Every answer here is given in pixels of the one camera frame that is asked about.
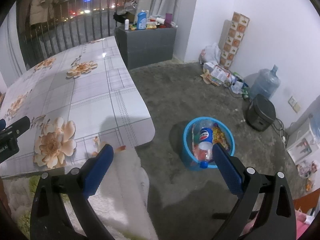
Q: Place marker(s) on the small white bottle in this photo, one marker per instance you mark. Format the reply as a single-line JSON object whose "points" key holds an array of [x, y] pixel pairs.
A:
{"points": [[127, 25]]}

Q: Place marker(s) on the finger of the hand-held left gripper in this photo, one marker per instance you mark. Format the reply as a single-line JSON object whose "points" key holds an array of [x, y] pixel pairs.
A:
{"points": [[17, 126]]}

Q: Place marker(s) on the black round appliance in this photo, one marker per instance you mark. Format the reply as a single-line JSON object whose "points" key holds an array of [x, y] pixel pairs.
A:
{"points": [[261, 112]]}

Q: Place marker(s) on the blue detergent bottle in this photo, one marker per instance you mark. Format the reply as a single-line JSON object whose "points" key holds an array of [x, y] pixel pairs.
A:
{"points": [[141, 20]]}

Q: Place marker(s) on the large blue water jug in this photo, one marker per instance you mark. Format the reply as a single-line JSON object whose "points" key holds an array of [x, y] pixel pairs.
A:
{"points": [[265, 82]]}

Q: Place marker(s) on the pile of printed papers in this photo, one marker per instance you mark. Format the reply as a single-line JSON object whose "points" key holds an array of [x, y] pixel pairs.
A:
{"points": [[220, 76]]}

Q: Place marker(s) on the white fluffy blanket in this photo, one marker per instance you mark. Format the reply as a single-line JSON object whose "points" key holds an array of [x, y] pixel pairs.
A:
{"points": [[125, 192]]}

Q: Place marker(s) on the beige hanging coat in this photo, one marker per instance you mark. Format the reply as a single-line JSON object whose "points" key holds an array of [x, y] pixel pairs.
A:
{"points": [[43, 0]]}

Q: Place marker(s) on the wall socket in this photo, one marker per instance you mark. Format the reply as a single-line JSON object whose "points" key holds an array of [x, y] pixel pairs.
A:
{"points": [[294, 104]]}

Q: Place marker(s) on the blue plastic basket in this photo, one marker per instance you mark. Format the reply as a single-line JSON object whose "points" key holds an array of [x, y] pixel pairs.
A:
{"points": [[187, 158]]}

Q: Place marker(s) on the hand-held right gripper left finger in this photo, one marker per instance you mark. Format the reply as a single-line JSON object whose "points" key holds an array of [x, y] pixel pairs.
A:
{"points": [[97, 170]]}

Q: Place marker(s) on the green bottle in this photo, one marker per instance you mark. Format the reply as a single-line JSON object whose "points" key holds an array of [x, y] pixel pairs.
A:
{"points": [[246, 93]]}

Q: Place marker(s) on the grey cabinet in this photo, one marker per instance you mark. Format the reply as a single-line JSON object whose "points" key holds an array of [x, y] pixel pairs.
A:
{"points": [[150, 45]]}

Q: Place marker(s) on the metal railing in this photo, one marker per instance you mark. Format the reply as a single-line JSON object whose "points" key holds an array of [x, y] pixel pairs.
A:
{"points": [[82, 25]]}

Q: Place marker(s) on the white water dispenser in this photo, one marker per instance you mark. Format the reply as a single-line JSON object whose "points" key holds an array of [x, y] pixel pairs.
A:
{"points": [[303, 142]]}

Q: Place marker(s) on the tall patterned box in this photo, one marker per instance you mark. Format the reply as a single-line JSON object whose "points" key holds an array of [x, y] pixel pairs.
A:
{"points": [[233, 40]]}

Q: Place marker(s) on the yellow snack bag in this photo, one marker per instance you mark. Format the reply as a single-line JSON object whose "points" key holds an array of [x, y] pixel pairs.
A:
{"points": [[151, 26]]}

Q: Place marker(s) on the cola plastic bottle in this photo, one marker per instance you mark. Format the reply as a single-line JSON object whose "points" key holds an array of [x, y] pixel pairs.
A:
{"points": [[205, 135]]}

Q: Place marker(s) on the white plastic bag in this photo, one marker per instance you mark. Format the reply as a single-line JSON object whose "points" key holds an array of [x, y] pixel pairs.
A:
{"points": [[210, 53]]}

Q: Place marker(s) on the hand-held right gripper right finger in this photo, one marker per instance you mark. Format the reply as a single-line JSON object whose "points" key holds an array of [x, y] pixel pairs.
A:
{"points": [[227, 170]]}

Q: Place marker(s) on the purple cup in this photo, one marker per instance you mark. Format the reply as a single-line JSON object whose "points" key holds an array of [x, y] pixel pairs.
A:
{"points": [[168, 20]]}

